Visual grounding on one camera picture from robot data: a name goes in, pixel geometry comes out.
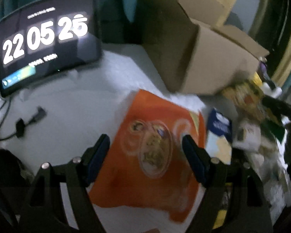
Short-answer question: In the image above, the brown cardboard box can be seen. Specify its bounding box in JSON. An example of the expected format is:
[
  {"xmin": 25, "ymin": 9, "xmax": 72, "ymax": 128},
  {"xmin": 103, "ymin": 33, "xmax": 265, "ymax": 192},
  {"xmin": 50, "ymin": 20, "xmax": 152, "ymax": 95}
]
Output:
[{"xmin": 134, "ymin": 0, "xmax": 269, "ymax": 95}]

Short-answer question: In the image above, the yellow cartoon snack bag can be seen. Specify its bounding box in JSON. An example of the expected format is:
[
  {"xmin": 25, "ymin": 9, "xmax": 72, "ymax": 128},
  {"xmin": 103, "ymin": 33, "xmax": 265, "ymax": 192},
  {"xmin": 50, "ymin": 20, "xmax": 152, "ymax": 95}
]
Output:
[{"xmin": 221, "ymin": 80, "xmax": 267, "ymax": 122}]

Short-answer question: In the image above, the tablet showing clock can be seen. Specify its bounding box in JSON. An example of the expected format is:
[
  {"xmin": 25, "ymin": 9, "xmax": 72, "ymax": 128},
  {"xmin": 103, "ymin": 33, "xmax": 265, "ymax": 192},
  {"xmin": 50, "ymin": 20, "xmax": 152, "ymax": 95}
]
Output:
[{"xmin": 0, "ymin": 0, "xmax": 102, "ymax": 98}]

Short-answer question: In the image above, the black charger cable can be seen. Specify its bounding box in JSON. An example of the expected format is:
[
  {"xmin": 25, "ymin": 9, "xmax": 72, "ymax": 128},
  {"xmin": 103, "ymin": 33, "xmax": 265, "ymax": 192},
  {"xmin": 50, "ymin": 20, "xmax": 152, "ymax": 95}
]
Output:
[{"xmin": 0, "ymin": 94, "xmax": 47, "ymax": 143}]

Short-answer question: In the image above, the orange snack bag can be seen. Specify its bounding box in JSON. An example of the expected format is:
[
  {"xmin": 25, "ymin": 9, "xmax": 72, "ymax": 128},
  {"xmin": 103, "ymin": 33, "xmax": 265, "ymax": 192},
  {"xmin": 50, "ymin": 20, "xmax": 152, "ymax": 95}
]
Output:
[{"xmin": 89, "ymin": 90, "xmax": 206, "ymax": 223}]

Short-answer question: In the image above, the blue white snack box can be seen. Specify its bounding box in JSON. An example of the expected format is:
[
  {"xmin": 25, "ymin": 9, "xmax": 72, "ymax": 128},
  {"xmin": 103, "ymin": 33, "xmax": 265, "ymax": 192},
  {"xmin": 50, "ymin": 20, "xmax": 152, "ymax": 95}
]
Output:
[{"xmin": 205, "ymin": 108, "xmax": 232, "ymax": 165}]

